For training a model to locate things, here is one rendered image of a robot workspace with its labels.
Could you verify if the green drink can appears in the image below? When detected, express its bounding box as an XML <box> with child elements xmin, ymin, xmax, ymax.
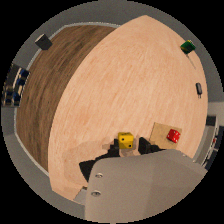
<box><xmin>180</xmin><ymin>40</ymin><xmax>196</xmax><ymax>54</ymax></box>

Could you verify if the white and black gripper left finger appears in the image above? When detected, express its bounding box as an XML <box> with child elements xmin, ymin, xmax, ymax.
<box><xmin>79</xmin><ymin>138</ymin><xmax>120</xmax><ymax>183</ymax></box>

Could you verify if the red die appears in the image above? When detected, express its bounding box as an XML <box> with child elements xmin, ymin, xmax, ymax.
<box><xmin>167</xmin><ymin>129</ymin><xmax>180</xmax><ymax>143</ymax></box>

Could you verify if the tan square mat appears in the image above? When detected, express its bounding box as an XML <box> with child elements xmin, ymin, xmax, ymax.
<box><xmin>148</xmin><ymin>122</ymin><xmax>182</xmax><ymax>149</ymax></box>

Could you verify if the yellow die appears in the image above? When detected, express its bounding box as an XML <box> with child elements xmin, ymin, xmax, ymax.
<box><xmin>118</xmin><ymin>132</ymin><xmax>134</xmax><ymax>149</ymax></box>

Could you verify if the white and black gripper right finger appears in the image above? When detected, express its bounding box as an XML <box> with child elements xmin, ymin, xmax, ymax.
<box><xmin>138</xmin><ymin>137</ymin><xmax>166</xmax><ymax>155</ymax></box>

